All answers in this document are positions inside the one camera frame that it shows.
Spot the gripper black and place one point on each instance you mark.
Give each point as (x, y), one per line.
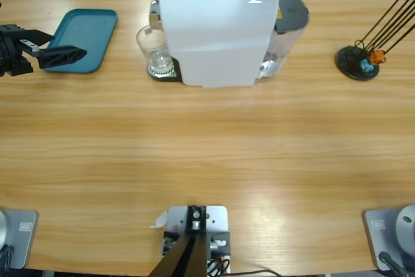
(11, 53)

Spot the clear drinking glass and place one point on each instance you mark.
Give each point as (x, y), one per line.
(146, 50)

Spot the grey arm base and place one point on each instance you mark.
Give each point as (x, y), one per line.
(379, 225)
(22, 225)

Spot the white capsule coffee machine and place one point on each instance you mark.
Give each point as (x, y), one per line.
(214, 37)

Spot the blue coffee capsule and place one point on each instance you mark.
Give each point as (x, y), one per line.
(367, 65)

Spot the orange coffee capsule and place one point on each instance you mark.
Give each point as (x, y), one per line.
(377, 57)

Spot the teal plastic tray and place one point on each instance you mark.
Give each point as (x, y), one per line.
(87, 30)

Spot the clear water tank dark lid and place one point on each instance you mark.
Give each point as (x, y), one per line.
(291, 11)

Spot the black capsule holder with rods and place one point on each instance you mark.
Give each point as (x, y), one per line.
(348, 59)

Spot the white paper tag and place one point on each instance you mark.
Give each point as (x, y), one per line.
(161, 220)

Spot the white block with dark post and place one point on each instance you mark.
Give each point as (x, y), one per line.
(214, 215)

